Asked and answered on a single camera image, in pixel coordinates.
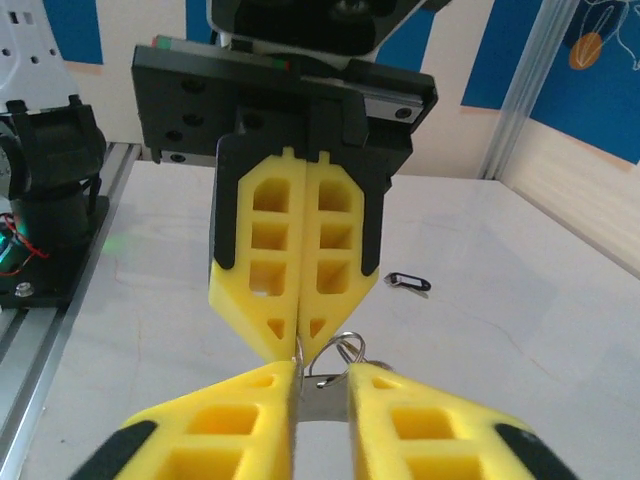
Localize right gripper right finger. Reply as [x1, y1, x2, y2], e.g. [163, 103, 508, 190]
[346, 362, 589, 480]

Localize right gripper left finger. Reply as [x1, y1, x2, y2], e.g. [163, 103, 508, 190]
[69, 360, 297, 480]

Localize small silver split ring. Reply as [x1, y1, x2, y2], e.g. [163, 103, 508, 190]
[305, 329, 369, 391]

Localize silver metal key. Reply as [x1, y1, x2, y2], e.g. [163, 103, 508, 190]
[292, 334, 306, 404]

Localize black plastic key tag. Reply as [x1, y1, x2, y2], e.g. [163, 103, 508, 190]
[383, 272, 432, 300]

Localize black controller board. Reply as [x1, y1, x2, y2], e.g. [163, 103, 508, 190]
[0, 212, 51, 281]

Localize aluminium mounting rail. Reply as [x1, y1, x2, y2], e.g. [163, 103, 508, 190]
[0, 142, 139, 480]

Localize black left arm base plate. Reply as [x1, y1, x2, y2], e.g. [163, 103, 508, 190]
[0, 194, 111, 309]

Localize aluminium frame post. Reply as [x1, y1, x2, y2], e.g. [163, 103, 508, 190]
[479, 0, 584, 181]

